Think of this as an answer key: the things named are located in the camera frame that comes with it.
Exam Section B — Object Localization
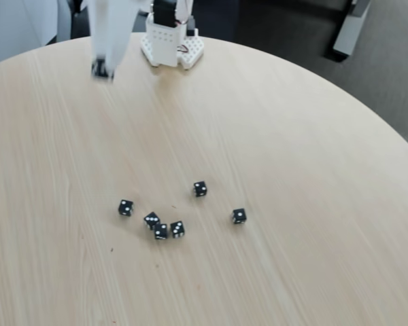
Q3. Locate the grey desk leg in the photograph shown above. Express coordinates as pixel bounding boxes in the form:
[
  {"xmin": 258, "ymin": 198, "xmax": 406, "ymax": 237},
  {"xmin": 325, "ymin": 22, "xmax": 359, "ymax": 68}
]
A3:
[{"xmin": 333, "ymin": 0, "xmax": 373, "ymax": 58}]

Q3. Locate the black die showing one pip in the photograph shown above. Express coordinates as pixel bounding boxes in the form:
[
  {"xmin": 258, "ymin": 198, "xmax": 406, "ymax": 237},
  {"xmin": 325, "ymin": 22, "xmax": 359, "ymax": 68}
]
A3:
[
  {"xmin": 118, "ymin": 199, "xmax": 135, "ymax": 217},
  {"xmin": 231, "ymin": 208, "xmax": 248, "ymax": 225}
]

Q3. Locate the white cabinet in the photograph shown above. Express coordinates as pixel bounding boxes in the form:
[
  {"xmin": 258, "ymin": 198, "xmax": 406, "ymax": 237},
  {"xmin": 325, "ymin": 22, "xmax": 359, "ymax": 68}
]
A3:
[{"xmin": 0, "ymin": 0, "xmax": 72, "ymax": 68}]

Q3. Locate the black die with six face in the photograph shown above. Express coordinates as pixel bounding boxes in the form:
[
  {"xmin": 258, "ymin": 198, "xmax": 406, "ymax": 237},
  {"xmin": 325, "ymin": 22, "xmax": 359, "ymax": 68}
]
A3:
[{"xmin": 90, "ymin": 58, "xmax": 116, "ymax": 82}]

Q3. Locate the black die showing three pips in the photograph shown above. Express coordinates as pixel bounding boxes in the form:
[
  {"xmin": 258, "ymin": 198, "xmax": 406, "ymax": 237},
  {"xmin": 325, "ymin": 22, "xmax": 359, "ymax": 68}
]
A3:
[
  {"xmin": 169, "ymin": 220, "xmax": 186, "ymax": 239},
  {"xmin": 143, "ymin": 211, "xmax": 161, "ymax": 231}
]

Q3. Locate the black chair seat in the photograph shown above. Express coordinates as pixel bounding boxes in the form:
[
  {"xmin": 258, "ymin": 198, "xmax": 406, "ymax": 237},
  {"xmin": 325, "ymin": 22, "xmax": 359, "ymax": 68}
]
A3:
[{"xmin": 71, "ymin": 3, "xmax": 154, "ymax": 40}]

